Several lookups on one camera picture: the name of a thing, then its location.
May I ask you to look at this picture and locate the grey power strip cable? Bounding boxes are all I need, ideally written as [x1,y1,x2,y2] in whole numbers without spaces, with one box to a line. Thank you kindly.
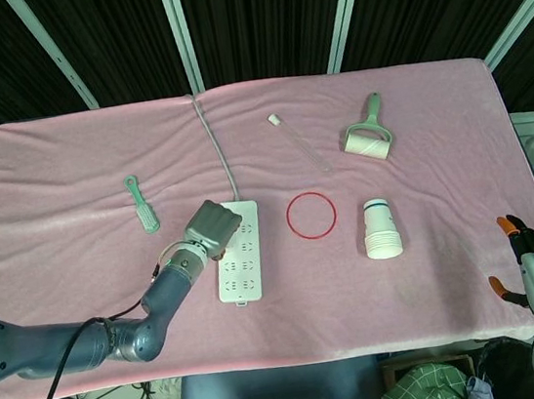
[187,88,243,207]

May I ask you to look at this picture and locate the red rubber ring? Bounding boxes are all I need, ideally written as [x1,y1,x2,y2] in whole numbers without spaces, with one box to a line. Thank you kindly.
[282,187,342,244]

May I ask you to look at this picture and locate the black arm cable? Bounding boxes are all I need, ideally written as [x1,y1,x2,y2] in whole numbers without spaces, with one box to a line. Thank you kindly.
[9,258,196,399]

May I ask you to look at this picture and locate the white power strip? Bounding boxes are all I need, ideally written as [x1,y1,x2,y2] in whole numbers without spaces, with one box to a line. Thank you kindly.
[206,198,271,311]

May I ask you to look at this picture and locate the small green brush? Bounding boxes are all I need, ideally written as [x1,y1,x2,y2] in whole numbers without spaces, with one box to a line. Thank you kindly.
[121,172,163,238]

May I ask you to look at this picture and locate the stack of white paper cups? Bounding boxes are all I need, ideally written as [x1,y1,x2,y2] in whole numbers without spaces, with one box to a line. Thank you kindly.
[358,195,409,263]

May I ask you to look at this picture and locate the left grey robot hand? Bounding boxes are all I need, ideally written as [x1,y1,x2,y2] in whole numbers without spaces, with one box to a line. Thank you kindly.
[180,194,249,266]

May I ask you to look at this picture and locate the glass test tube white stopper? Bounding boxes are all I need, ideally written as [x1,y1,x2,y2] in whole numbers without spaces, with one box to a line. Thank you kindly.
[265,105,335,180]

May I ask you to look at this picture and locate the black pleated curtain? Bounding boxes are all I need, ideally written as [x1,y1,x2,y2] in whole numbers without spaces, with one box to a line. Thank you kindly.
[0,0,534,184]

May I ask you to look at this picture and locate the green lint roller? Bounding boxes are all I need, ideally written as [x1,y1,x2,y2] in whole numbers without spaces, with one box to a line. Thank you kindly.
[336,90,397,166]

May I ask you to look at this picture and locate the green plaid cloth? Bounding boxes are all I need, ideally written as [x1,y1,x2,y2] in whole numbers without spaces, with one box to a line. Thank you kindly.
[376,356,480,399]

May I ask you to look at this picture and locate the black bin bag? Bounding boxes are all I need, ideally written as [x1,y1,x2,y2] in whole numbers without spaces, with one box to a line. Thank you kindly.
[471,332,534,399]

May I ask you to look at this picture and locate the pink table cloth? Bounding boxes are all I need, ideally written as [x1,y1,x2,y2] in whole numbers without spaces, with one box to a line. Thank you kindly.
[0,42,534,399]

